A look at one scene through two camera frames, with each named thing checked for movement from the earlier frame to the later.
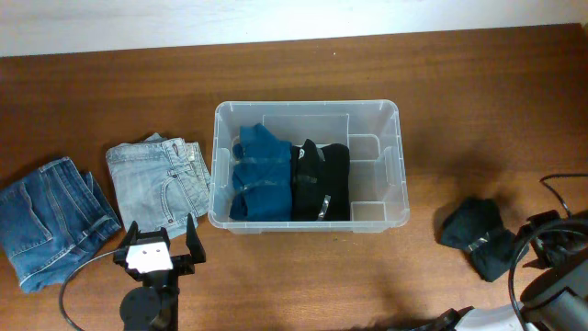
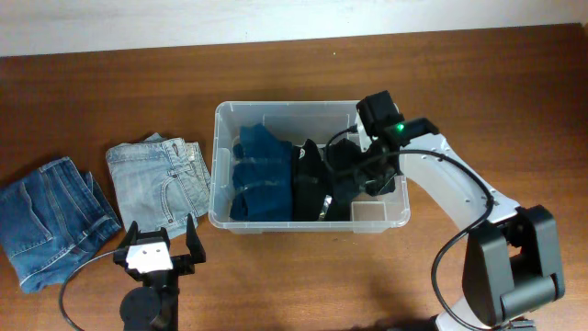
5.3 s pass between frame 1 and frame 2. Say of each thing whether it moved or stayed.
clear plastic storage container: stayed
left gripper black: stayed
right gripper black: moved
